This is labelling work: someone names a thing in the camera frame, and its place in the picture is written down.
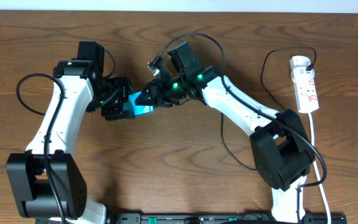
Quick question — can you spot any blue screen smartphone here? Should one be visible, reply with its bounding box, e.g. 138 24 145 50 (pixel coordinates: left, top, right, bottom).
127 91 155 117

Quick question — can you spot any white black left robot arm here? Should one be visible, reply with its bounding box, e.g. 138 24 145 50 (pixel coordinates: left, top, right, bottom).
6 41 135 223

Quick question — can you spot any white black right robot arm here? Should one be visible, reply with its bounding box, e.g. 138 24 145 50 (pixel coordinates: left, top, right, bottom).
135 42 315 223

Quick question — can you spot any white charger adapter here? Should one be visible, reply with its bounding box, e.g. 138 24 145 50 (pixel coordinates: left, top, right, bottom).
290 55 315 83

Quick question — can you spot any white power strip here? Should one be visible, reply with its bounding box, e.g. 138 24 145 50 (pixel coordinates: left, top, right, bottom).
293 79 319 114

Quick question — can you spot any black charger cable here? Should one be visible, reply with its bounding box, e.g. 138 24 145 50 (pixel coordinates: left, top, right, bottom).
220 46 318 171

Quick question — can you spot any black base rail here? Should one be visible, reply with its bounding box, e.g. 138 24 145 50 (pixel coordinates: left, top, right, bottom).
105 211 347 224

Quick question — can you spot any white power strip cord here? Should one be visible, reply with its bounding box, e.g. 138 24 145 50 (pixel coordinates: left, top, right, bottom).
307 112 332 224

